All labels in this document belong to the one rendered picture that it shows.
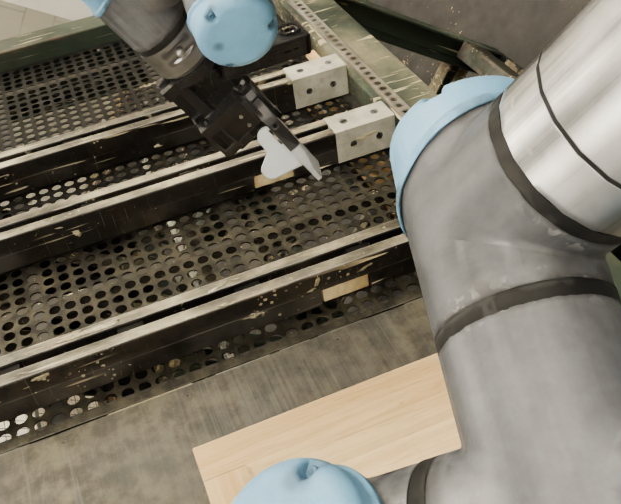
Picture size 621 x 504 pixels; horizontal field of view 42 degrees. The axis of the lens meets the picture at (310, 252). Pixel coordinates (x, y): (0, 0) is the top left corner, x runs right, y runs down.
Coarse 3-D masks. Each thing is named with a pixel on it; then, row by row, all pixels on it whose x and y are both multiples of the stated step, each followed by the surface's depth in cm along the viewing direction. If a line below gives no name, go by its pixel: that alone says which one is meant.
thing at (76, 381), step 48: (336, 240) 127; (384, 240) 126; (240, 288) 122; (288, 288) 122; (96, 336) 118; (144, 336) 117; (192, 336) 120; (0, 384) 112; (48, 384) 115; (96, 384) 119
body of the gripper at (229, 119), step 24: (192, 72) 87; (216, 72) 90; (168, 96) 90; (192, 96) 91; (216, 96) 92; (240, 96) 92; (264, 96) 95; (192, 120) 94; (216, 120) 92; (240, 120) 94; (216, 144) 94; (240, 144) 95
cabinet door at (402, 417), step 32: (384, 384) 111; (416, 384) 111; (288, 416) 109; (320, 416) 108; (352, 416) 108; (384, 416) 108; (416, 416) 107; (448, 416) 106; (224, 448) 106; (256, 448) 106; (288, 448) 105; (320, 448) 105; (352, 448) 104; (384, 448) 104; (416, 448) 103; (448, 448) 103; (224, 480) 103
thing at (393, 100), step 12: (288, 0) 202; (300, 0) 202; (300, 12) 196; (312, 12) 195; (312, 24) 190; (324, 24) 190; (324, 36) 185; (336, 36) 184; (336, 48) 180; (348, 48) 179; (348, 60) 175; (360, 60) 174; (360, 72) 170; (372, 72) 170; (372, 84) 166; (384, 84) 166; (384, 96) 162; (396, 96) 161; (396, 108) 158; (408, 108) 158
